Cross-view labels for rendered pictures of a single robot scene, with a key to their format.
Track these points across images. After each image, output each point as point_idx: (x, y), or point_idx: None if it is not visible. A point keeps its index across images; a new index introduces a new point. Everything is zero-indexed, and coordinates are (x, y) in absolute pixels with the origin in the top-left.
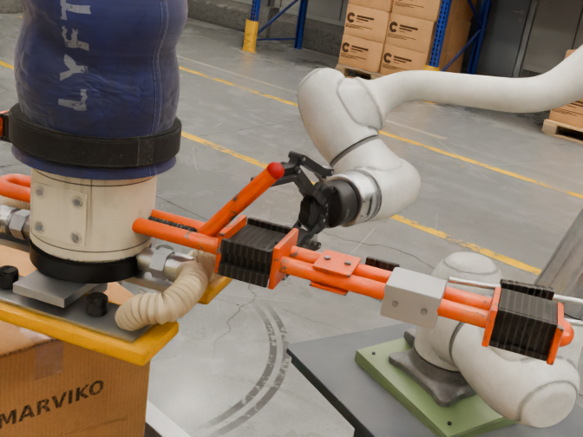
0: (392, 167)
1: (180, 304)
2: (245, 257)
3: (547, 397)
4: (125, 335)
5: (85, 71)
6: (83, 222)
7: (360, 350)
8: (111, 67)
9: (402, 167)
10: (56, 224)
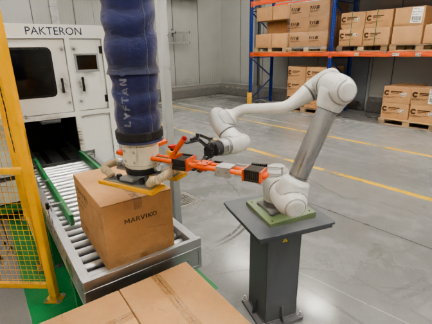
0: (236, 135)
1: (161, 178)
2: (178, 162)
3: (292, 205)
4: (148, 188)
5: (130, 116)
6: (135, 158)
7: (247, 201)
8: (136, 114)
9: (241, 135)
10: (129, 159)
